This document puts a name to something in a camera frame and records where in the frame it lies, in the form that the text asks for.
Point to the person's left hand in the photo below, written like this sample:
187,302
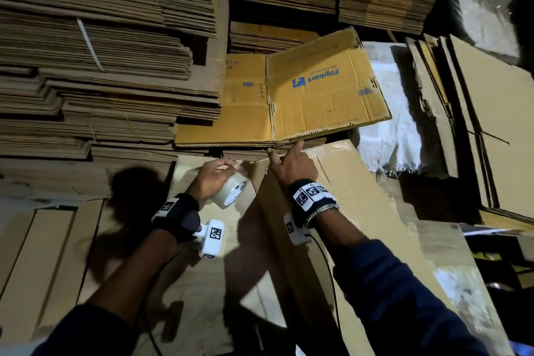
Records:
208,180

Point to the person's right hand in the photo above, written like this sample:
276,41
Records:
294,166

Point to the clear tape roll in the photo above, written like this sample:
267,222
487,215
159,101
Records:
229,190

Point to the person's right forearm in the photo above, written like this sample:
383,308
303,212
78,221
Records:
392,301

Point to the person's left forearm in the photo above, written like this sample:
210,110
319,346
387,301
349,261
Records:
108,293

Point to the stacks of flat cardboard bundles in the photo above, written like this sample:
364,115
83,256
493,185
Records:
92,59

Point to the pile of brown cartons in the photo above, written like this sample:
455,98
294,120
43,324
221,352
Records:
492,135

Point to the black right wrist band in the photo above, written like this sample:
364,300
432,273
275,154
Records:
313,200

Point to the black wrist band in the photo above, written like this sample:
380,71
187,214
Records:
313,200
177,218

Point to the black left wrist band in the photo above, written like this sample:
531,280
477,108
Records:
177,218

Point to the yellow carton with blue print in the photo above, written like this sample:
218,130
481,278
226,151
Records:
325,84

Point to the white plastic sack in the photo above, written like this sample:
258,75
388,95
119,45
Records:
392,118

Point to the plywood work board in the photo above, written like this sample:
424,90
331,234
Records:
200,301

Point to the clear plastic sheet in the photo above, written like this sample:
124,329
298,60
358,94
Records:
488,18

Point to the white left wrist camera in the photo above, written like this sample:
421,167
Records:
212,239

